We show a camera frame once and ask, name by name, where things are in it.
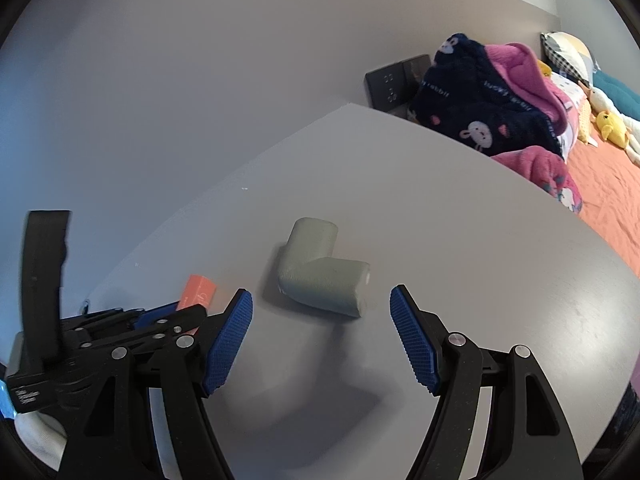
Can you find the patchwork pillow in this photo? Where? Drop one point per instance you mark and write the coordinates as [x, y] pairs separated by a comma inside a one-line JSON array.
[[570, 52]]

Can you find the bed with orange sheet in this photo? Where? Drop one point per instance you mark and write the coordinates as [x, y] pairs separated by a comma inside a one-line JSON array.
[[610, 200]]

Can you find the navy fleece blanket pink lining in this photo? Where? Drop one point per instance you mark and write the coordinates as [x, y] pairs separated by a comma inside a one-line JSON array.
[[475, 100]]

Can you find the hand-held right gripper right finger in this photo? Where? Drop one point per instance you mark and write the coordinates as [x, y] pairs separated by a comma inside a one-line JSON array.
[[412, 340]]

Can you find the pink printed fleece blanket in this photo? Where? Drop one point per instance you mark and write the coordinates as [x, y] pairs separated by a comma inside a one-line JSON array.
[[540, 170]]

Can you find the pastel patterned quilt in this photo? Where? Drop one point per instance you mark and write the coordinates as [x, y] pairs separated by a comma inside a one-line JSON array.
[[572, 105]]

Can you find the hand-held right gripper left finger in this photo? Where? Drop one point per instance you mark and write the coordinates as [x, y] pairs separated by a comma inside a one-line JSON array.
[[230, 340]]

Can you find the black socket panel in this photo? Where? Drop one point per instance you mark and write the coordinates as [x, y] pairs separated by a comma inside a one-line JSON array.
[[387, 87]]

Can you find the grey foam corner guard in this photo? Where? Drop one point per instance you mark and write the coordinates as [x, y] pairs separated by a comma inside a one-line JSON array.
[[320, 280]]

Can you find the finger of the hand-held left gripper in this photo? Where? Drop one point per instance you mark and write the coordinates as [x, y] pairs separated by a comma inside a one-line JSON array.
[[190, 319], [155, 314]]

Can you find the yellow dotted pillow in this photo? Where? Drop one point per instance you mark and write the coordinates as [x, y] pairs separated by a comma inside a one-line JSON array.
[[585, 122]]

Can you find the grey bedside cabinet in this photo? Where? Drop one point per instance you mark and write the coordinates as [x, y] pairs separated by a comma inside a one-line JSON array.
[[400, 185]]

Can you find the teal cushion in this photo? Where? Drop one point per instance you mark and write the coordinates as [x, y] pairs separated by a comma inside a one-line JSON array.
[[620, 91]]

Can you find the yellow printed cloth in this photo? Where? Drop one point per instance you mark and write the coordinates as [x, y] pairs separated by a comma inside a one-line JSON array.
[[544, 68]]

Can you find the white goose plush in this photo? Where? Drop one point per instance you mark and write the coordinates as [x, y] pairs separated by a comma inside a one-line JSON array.
[[634, 132]]

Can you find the yellow duck plush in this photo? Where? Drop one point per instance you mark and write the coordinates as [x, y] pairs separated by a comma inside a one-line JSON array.
[[612, 127]]

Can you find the orange tube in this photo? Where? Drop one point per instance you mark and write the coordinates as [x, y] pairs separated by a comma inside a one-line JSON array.
[[200, 292]]

